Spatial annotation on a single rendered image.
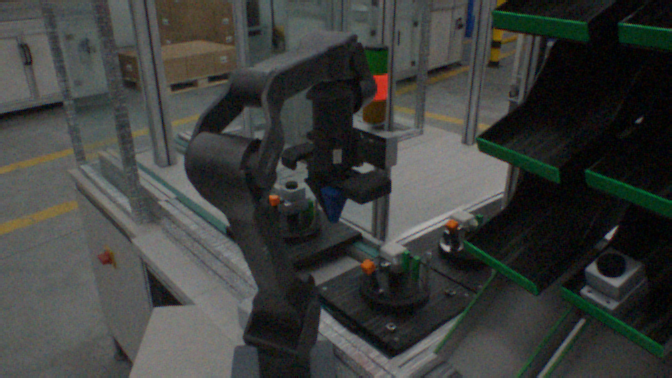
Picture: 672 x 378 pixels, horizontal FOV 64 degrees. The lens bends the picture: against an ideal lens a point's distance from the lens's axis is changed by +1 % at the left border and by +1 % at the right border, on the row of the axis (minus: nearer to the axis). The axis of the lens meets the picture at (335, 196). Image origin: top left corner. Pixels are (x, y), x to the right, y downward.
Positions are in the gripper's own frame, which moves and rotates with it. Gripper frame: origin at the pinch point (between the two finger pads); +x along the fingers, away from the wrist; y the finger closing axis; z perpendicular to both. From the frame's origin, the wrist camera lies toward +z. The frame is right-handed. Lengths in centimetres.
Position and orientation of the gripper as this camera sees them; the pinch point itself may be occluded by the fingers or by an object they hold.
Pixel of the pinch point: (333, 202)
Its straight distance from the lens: 79.3
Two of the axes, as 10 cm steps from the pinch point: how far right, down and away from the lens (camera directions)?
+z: 7.6, -2.9, 5.8
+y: -6.5, -3.4, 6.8
